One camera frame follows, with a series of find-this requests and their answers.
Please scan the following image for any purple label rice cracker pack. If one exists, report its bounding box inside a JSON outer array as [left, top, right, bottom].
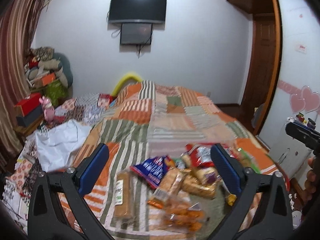
[[191, 167, 221, 185]]

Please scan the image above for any tan wafer bar pack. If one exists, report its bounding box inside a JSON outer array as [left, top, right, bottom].
[[114, 170, 134, 220]]

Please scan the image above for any red snack bag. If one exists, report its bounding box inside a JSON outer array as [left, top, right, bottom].
[[185, 143, 215, 168]]

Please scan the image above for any orange fried snack bag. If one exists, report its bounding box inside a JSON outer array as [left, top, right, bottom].
[[161, 198, 208, 232]]

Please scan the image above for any long orange cracker pack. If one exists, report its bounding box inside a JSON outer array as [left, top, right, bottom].
[[148, 168, 189, 209]]

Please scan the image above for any blue snack bag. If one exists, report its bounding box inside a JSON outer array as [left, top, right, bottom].
[[130, 155, 175, 189]]

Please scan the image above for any golden biscuit tray pack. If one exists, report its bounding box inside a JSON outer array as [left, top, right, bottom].
[[181, 175, 217, 199]]

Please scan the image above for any person right hand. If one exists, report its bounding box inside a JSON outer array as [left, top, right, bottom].
[[303, 157, 319, 204]]

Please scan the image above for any white mini fridge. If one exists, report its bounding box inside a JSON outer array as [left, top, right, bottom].
[[268, 137, 311, 178]]

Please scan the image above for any yellow white snack bag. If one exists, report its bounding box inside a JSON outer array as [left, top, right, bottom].
[[222, 181, 237, 206]]

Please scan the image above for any white plastic sheet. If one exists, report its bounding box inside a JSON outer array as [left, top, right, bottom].
[[23, 119, 92, 172]]

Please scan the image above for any dark grey box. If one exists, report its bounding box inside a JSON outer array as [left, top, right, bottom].
[[16, 105, 43, 127]]

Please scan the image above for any pink plush toy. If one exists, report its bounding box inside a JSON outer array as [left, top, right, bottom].
[[39, 96, 55, 124]]

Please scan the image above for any red box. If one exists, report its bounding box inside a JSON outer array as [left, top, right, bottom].
[[14, 93, 42, 116]]

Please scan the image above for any checkered patchwork quilt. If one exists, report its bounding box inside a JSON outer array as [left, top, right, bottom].
[[2, 93, 112, 230]]

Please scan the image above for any clear plastic storage bin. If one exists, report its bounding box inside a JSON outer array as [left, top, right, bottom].
[[147, 127, 235, 158]]

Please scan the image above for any green gift bag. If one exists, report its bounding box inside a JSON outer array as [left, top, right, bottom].
[[44, 80, 68, 107]]

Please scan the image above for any striped patchwork bedspread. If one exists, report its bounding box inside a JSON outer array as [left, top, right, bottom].
[[57, 80, 283, 240]]

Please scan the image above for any yellow foam tube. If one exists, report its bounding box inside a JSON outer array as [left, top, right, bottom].
[[110, 72, 143, 97]]

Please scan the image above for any pile of cushions and boxes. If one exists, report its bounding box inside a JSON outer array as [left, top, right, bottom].
[[24, 47, 73, 88]]

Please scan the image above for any striped brown curtain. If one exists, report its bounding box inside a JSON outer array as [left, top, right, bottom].
[[1, 0, 45, 169]]

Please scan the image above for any wooden wardrobe frame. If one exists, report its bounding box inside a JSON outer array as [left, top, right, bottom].
[[227, 0, 282, 135]]

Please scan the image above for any small wall monitor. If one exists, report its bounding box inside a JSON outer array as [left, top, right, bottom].
[[120, 23, 153, 46]]

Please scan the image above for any large wall television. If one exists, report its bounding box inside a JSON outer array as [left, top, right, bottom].
[[108, 0, 167, 24]]

